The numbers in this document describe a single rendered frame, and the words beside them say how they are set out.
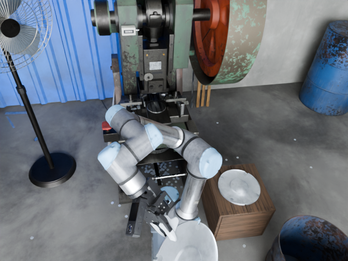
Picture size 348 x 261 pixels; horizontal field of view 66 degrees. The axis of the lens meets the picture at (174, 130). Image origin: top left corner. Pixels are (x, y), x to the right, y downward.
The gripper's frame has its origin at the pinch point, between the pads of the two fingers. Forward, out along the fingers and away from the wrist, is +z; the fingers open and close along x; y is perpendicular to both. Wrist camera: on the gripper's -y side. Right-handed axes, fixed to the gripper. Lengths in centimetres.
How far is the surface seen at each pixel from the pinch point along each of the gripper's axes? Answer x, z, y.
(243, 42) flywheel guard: -9, -32, 89
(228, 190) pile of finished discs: 50, 48, 80
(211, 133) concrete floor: 109, 40, 163
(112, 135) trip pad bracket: 79, -27, 53
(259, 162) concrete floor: 69, 79, 153
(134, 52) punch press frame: 41, -60, 75
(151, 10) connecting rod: 24, -71, 86
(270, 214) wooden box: 32, 73, 82
